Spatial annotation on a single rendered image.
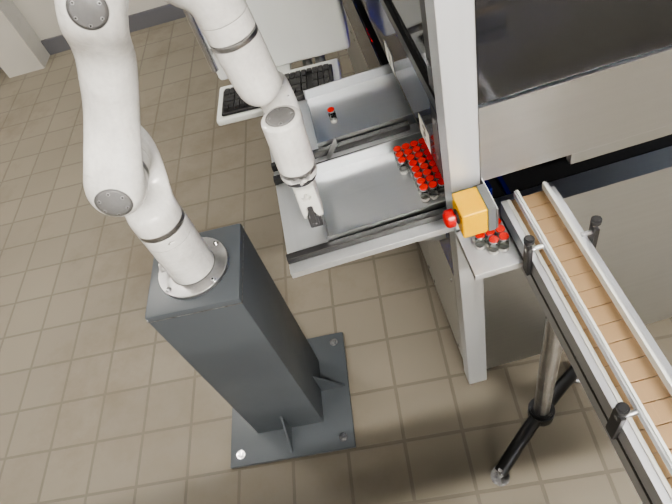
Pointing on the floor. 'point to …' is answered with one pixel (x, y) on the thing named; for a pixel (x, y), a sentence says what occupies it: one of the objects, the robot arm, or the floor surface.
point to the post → (459, 153)
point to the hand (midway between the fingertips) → (315, 218)
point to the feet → (530, 430)
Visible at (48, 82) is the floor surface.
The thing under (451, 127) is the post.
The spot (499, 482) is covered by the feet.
